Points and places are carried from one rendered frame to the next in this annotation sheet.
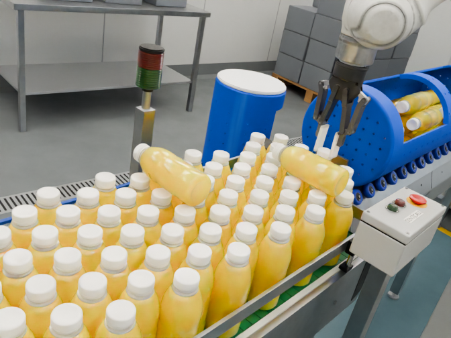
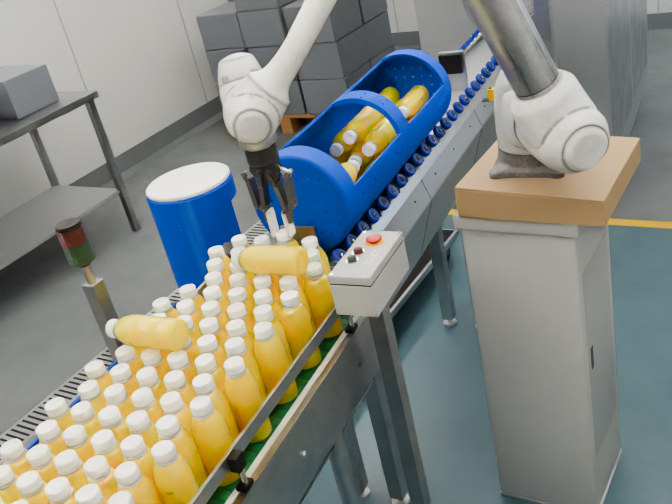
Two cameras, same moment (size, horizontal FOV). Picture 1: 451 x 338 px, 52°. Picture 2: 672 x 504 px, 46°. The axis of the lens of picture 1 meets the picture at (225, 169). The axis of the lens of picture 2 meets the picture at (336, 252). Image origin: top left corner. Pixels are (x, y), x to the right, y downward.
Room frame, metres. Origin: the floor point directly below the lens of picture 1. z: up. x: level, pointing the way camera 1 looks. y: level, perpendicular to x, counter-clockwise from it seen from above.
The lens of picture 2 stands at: (-0.65, -0.12, 1.91)
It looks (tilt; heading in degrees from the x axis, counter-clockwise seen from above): 28 degrees down; 352
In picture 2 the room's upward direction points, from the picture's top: 14 degrees counter-clockwise
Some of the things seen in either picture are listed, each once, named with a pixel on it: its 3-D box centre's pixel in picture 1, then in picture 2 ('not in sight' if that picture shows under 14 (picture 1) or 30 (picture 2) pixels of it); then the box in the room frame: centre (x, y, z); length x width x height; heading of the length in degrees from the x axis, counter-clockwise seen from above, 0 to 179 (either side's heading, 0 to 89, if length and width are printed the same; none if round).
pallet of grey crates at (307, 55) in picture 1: (343, 49); (298, 39); (5.36, -1.03, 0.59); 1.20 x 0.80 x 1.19; 45
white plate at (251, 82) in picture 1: (252, 81); (187, 181); (1.81, -0.03, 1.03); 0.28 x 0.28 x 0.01
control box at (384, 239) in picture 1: (398, 228); (370, 271); (0.86, -0.38, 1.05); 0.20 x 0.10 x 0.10; 141
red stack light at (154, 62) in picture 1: (150, 58); (72, 234); (1.12, 0.23, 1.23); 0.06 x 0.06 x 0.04
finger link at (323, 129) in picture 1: (321, 137); (272, 222); (1.10, -0.22, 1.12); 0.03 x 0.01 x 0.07; 141
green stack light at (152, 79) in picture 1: (148, 76); (79, 251); (1.12, 0.23, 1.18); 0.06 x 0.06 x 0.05
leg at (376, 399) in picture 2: not in sight; (383, 428); (1.21, -0.38, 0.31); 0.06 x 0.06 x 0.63; 51
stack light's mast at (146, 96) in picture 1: (148, 78); (80, 253); (1.12, 0.23, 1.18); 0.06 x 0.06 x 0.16
